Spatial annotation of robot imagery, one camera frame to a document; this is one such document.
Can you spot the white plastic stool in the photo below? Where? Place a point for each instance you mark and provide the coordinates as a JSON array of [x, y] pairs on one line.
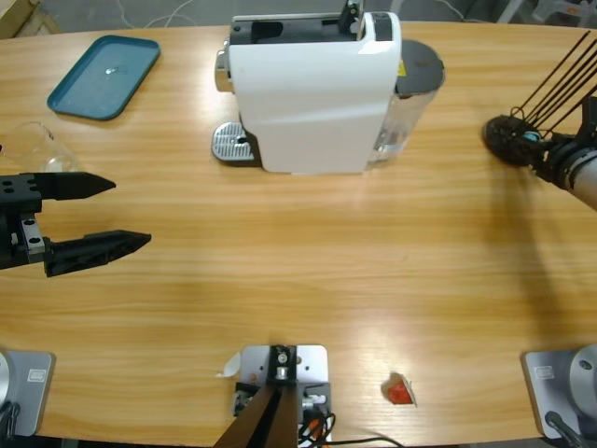
[[536, 9]]

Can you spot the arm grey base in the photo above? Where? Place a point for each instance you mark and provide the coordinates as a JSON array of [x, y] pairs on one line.
[[555, 387], [32, 392]]

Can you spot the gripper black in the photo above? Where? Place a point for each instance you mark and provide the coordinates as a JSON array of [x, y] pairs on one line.
[[557, 161], [18, 242]]

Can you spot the red coffee capsule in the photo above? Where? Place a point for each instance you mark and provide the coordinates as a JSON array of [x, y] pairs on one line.
[[398, 394]]

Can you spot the white capsule coffee machine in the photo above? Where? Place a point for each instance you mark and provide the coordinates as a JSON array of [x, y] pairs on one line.
[[308, 102]]

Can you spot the teal plastic tray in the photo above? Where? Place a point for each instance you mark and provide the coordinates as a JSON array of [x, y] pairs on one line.
[[93, 88]]

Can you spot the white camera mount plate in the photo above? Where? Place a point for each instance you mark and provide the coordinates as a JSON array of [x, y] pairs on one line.
[[311, 359]]

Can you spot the dark camera mount post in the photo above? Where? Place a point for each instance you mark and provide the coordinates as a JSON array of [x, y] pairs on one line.
[[266, 415]]

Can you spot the black capsule holder with rods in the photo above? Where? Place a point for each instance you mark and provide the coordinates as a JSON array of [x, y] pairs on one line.
[[499, 135]]

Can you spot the white paper tab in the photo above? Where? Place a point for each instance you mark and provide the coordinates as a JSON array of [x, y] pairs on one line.
[[231, 366]]

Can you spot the clear glass cup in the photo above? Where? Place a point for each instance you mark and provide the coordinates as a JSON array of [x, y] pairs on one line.
[[56, 156]]

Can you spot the light wooden board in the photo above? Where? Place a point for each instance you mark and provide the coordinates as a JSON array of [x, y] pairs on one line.
[[23, 16]]

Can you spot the blue coffee capsule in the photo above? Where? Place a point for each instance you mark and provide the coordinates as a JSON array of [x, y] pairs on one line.
[[531, 136]]

